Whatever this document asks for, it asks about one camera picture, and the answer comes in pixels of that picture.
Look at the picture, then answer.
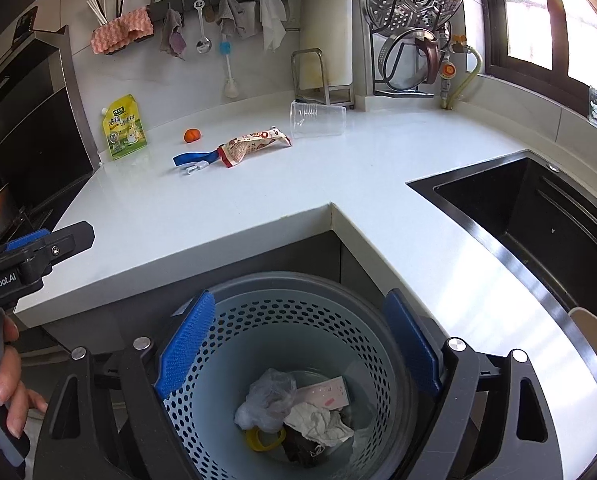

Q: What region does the blue lanyard strap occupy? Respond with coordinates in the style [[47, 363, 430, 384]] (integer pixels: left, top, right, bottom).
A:
[[172, 146, 222, 177]]

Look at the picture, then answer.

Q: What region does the steel hanging ladle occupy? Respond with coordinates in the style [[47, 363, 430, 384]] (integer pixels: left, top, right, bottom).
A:
[[193, 0, 213, 54]]

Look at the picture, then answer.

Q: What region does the white chopsticks bundle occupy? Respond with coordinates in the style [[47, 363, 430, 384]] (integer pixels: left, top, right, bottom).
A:
[[87, 0, 108, 26]]

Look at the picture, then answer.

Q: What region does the red patterned snack wrapper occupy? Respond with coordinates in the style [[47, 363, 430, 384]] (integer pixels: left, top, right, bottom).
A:
[[217, 127, 292, 168]]

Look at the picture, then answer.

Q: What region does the steel cutting board stand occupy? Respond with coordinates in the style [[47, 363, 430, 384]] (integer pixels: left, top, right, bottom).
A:
[[291, 48, 355, 108]]

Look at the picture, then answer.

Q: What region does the dark grey rag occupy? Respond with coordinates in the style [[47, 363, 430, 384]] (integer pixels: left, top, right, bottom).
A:
[[281, 425, 330, 469]]

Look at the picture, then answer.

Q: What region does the white hanging cloth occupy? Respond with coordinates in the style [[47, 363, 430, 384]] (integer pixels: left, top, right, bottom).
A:
[[259, 0, 286, 51]]

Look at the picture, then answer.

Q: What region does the clear plastic cup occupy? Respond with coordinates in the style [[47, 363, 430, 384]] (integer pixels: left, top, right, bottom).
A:
[[290, 101, 347, 136]]

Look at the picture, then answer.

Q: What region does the blue white bottle brush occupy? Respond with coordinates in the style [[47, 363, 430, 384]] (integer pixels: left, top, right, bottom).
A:
[[219, 34, 239, 100]]

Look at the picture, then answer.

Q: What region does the person's left hand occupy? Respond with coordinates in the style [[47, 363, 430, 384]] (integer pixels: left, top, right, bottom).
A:
[[0, 316, 48, 438]]

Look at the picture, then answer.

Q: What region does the yellow gas hose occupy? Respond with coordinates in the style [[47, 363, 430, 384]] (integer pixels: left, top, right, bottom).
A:
[[438, 45, 484, 111]]

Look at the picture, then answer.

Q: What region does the glass pot lid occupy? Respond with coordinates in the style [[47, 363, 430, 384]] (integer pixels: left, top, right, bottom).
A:
[[378, 27, 441, 91]]

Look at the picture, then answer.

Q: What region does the white cutting board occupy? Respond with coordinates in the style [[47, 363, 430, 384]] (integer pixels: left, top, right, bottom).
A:
[[300, 0, 353, 87]]

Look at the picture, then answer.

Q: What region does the black kitchen sink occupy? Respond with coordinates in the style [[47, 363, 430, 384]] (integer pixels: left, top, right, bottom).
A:
[[410, 151, 597, 382]]

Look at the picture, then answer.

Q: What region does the yellow green refill pouch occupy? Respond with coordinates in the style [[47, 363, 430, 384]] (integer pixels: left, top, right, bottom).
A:
[[102, 94, 148, 160]]

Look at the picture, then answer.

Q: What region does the orange peel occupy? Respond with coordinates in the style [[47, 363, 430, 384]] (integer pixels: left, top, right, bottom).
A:
[[184, 128, 202, 143]]

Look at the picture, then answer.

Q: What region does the white tissue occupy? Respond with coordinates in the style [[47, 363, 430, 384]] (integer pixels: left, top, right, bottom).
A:
[[284, 402, 354, 448]]

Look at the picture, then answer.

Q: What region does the clear plastic bag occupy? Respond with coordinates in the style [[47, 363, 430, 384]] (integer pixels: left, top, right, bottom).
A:
[[233, 368, 297, 434]]

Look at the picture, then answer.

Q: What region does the purple grey hanging cloth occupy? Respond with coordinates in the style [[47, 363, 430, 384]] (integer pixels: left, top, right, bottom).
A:
[[160, 9, 187, 58]]

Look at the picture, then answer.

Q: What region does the pink sponge cloth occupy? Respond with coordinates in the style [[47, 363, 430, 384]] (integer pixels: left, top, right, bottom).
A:
[[90, 6, 154, 55]]

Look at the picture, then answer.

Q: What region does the dark framed window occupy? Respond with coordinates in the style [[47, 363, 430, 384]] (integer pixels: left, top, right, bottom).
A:
[[482, 0, 597, 115]]

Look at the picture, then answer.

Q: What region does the grey perforated trash bin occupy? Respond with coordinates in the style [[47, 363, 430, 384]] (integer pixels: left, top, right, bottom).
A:
[[164, 272, 419, 479]]

